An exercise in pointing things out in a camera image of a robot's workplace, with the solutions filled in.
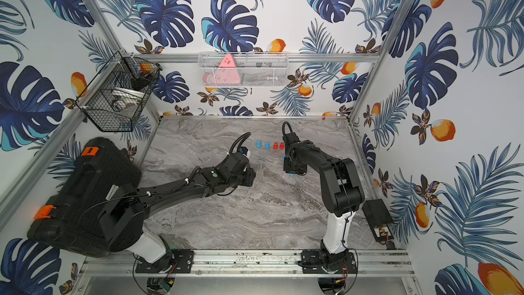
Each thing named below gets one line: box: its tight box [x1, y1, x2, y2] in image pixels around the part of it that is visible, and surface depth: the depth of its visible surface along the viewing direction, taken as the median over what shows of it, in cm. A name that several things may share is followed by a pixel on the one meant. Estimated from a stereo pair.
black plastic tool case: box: [27, 137, 142, 258], surface depth 68 cm
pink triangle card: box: [214, 53, 241, 84], surface depth 92 cm
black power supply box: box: [361, 198, 395, 243], surface depth 81 cm
